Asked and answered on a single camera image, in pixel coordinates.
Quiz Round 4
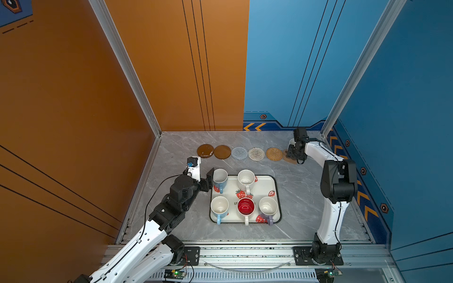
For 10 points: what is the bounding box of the paw shaped wooden coaster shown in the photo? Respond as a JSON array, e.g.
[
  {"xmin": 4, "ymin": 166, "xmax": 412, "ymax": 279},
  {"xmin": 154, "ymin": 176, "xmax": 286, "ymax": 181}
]
[{"xmin": 283, "ymin": 150, "xmax": 297, "ymax": 165}]

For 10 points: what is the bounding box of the woven rattan round coaster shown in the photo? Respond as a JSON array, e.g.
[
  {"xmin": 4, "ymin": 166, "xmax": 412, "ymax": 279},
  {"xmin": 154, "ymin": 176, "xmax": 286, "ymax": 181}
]
[{"xmin": 265, "ymin": 147, "xmax": 283, "ymax": 162}]

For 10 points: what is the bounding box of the dark brown wooden round coaster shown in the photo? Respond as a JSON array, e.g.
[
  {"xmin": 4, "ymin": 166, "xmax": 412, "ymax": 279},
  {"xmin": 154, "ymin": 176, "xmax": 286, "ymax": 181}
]
[{"xmin": 197, "ymin": 144, "xmax": 215, "ymax": 159}]

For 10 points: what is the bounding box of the light brown wooden round coaster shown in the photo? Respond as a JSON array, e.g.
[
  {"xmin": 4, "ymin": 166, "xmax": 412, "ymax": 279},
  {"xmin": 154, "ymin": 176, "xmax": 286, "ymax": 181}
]
[{"xmin": 214, "ymin": 145, "xmax": 231, "ymax": 160}]

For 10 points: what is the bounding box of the white speckled mug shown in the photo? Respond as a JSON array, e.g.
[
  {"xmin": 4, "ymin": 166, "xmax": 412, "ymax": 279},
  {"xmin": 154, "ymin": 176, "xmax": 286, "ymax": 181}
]
[{"xmin": 237, "ymin": 169, "xmax": 256, "ymax": 195}]

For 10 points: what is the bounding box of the multicolour woven rope coaster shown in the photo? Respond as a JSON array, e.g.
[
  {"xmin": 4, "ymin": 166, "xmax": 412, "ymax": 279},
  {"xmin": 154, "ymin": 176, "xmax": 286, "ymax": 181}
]
[{"xmin": 248, "ymin": 147, "xmax": 265, "ymax": 162}]

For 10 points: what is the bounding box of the grey woven rope coaster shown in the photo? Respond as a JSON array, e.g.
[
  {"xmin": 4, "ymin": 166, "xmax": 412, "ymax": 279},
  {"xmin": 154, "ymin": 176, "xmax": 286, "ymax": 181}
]
[{"xmin": 231, "ymin": 147, "xmax": 248, "ymax": 160}]

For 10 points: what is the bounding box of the purple handled mug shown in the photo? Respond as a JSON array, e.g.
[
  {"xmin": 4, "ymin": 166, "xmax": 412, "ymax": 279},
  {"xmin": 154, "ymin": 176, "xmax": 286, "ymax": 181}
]
[{"xmin": 259, "ymin": 196, "xmax": 278, "ymax": 226}]

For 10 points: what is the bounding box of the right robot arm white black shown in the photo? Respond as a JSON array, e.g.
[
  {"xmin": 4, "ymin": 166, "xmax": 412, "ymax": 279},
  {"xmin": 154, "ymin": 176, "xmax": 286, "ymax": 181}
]
[{"xmin": 286, "ymin": 127, "xmax": 358, "ymax": 265}]

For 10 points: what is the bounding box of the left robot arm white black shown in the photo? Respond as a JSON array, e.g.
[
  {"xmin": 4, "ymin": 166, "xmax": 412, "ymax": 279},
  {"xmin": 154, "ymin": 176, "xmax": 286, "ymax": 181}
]
[{"xmin": 74, "ymin": 167, "xmax": 215, "ymax": 283}]

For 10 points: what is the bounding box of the light blue mug front left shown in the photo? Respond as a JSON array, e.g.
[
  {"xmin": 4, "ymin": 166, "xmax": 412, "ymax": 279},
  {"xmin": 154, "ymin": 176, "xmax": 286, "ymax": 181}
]
[{"xmin": 210, "ymin": 196, "xmax": 230, "ymax": 225}]

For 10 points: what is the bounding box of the white strawberry tray black rim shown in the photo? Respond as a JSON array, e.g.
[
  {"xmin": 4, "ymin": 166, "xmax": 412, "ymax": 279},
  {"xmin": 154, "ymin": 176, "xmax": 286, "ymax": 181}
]
[{"xmin": 211, "ymin": 175, "xmax": 282, "ymax": 224}]

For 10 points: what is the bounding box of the red interior mug front middle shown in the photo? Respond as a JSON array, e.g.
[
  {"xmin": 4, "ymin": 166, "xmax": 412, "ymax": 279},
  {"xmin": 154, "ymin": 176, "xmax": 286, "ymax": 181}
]
[{"xmin": 237, "ymin": 198, "xmax": 256, "ymax": 226}]

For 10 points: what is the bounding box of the left green circuit board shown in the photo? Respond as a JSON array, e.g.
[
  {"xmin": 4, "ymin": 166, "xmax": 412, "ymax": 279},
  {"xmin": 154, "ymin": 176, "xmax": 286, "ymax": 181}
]
[{"xmin": 163, "ymin": 270, "xmax": 188, "ymax": 283}]

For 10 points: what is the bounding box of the green circuit board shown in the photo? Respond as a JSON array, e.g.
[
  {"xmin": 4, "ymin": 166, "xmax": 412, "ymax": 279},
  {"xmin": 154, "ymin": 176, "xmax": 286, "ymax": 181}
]
[
  {"xmin": 163, "ymin": 270, "xmax": 188, "ymax": 283},
  {"xmin": 315, "ymin": 269, "xmax": 343, "ymax": 283}
]

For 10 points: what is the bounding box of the right green circuit board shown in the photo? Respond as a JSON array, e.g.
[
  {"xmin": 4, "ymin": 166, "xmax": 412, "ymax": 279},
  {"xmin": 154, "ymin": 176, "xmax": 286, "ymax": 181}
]
[{"xmin": 315, "ymin": 269, "xmax": 343, "ymax": 283}]

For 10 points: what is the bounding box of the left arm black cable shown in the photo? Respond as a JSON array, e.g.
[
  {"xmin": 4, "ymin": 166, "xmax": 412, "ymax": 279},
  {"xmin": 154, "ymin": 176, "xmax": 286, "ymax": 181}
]
[{"xmin": 139, "ymin": 174, "xmax": 181, "ymax": 241}]

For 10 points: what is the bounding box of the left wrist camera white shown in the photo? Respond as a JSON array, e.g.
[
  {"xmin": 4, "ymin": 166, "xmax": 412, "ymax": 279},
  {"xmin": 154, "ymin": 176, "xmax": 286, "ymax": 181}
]
[{"xmin": 187, "ymin": 156, "xmax": 201, "ymax": 182}]

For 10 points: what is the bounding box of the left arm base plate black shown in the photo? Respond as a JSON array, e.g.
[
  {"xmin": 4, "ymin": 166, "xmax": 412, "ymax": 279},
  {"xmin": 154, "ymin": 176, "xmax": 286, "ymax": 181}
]
[{"xmin": 177, "ymin": 246, "xmax": 201, "ymax": 266}]

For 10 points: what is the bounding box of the aluminium front rail frame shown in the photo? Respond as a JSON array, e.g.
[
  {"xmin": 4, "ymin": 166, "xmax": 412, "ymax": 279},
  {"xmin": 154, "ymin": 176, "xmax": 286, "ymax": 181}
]
[{"xmin": 92, "ymin": 241, "xmax": 406, "ymax": 283}]

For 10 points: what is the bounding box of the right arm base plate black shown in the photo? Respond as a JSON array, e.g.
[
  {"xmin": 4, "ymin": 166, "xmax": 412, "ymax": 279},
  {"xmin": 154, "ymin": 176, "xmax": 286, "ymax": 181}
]
[{"xmin": 293, "ymin": 245, "xmax": 344, "ymax": 266}]

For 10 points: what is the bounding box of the clear cable on rail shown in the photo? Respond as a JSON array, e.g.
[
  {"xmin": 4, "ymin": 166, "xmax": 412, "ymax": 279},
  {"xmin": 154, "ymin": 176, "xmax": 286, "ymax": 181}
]
[{"xmin": 201, "ymin": 260, "xmax": 293, "ymax": 273}]

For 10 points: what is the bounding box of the right aluminium corner post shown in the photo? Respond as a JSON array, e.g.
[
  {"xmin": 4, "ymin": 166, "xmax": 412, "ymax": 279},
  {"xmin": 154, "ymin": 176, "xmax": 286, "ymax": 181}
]
[{"xmin": 320, "ymin": 0, "xmax": 407, "ymax": 138}]

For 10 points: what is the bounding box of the aluminium corner post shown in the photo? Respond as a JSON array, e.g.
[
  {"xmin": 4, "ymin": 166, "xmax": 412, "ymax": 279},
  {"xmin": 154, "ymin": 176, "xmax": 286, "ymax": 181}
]
[
  {"xmin": 88, "ymin": 0, "xmax": 162, "ymax": 137},
  {"xmin": 320, "ymin": 0, "xmax": 407, "ymax": 138}
]

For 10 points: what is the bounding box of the left aluminium corner post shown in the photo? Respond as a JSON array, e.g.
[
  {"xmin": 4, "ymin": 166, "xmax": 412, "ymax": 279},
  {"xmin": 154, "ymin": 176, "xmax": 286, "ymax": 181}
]
[{"xmin": 88, "ymin": 0, "xmax": 162, "ymax": 137}]

